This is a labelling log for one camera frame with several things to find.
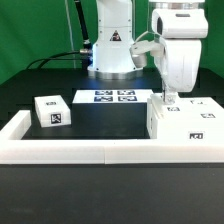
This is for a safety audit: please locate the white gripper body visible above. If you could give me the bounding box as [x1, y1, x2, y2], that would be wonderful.
[159, 38, 202, 92]

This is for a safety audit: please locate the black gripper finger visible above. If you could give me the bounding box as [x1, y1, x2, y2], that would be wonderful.
[162, 90, 177, 105]

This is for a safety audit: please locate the white cabinet door panel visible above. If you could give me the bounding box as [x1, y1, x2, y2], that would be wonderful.
[177, 96, 224, 120]
[151, 93, 186, 118]

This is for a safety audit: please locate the white cabinet body box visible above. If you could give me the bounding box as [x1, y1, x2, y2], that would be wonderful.
[147, 100, 224, 142]

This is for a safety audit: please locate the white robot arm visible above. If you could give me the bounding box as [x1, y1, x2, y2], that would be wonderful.
[88, 0, 208, 104]

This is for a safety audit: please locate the white cabinet top block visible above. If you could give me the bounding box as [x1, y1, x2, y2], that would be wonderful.
[34, 95, 71, 128]

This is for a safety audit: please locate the white base marker plate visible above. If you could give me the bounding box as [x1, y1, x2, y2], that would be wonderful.
[73, 89, 153, 104]

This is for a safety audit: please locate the white U-shaped obstacle fence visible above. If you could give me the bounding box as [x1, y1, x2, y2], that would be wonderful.
[0, 110, 224, 164]

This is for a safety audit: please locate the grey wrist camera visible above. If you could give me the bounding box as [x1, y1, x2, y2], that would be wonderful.
[130, 40, 164, 68]

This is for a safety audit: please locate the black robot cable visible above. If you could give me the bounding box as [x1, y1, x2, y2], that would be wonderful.
[25, 0, 94, 70]

